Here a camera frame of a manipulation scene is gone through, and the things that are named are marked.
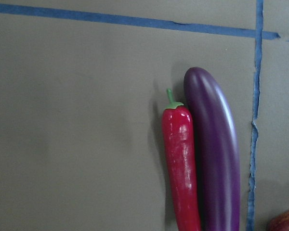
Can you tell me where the purple eggplant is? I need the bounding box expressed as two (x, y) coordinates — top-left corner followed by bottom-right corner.
(184, 67), (240, 231)

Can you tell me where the red chili pepper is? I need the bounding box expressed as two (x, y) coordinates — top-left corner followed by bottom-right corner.
(162, 89), (201, 231)

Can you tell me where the red yellow apple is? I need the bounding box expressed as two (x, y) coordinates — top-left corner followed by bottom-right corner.
(266, 210), (289, 231)

